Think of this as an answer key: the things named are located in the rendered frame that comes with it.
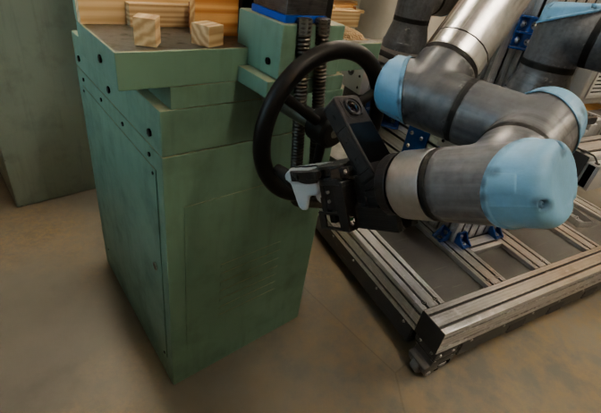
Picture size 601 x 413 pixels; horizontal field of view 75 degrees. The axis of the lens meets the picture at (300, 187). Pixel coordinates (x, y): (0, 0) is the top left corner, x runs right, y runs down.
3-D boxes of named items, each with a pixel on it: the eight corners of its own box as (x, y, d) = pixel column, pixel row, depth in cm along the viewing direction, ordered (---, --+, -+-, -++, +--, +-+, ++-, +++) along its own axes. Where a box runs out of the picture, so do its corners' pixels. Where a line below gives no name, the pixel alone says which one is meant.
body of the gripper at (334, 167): (316, 228, 51) (388, 239, 42) (303, 164, 50) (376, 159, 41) (356, 213, 56) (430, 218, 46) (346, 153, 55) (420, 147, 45)
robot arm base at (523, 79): (523, 90, 107) (540, 53, 102) (576, 112, 96) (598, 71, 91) (486, 91, 100) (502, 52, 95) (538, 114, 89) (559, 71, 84)
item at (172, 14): (131, 27, 72) (128, 3, 69) (126, 24, 73) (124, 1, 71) (358, 27, 107) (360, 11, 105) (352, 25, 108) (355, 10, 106)
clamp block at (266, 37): (275, 80, 66) (281, 24, 62) (233, 58, 75) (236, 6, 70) (338, 74, 75) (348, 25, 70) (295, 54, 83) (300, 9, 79)
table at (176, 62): (139, 115, 55) (135, 71, 51) (79, 54, 73) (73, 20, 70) (407, 80, 90) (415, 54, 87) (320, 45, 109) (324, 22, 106)
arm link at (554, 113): (498, 63, 45) (452, 99, 39) (609, 95, 39) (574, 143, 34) (479, 122, 50) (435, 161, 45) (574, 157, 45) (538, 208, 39)
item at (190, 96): (171, 110, 68) (170, 87, 65) (128, 72, 80) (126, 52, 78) (338, 88, 91) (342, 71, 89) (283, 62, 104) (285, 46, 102)
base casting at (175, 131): (159, 159, 71) (156, 111, 66) (74, 64, 106) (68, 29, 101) (338, 123, 97) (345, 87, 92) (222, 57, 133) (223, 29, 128)
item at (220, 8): (194, 37, 72) (194, -6, 69) (190, 34, 73) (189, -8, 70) (293, 35, 86) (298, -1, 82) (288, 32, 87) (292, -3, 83)
